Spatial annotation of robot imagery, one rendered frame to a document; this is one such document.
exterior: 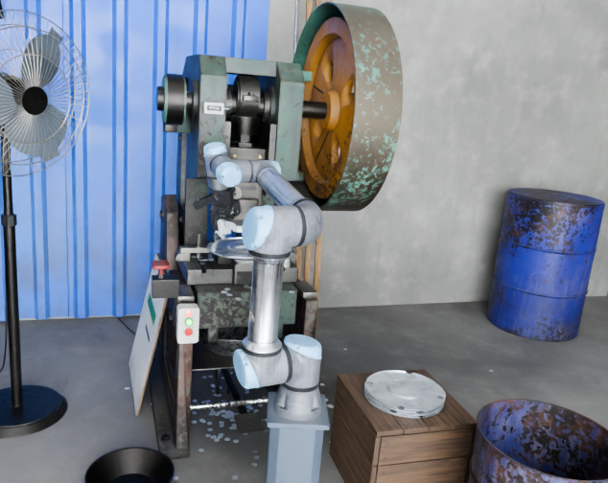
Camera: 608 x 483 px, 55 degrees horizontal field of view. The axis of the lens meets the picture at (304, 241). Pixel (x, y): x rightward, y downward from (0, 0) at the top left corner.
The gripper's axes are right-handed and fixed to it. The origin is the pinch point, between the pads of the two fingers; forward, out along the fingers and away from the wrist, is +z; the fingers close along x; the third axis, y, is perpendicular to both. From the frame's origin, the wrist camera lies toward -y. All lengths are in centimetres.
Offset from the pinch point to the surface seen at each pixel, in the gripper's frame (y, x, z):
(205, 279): -9.3, -1.5, 20.9
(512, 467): 110, -38, 31
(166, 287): -13.9, -19.0, 13.7
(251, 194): -0.2, 24.7, -4.8
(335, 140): 24, 55, -18
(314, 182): 14, 54, 2
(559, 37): 95, 289, -10
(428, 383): 77, 8, 55
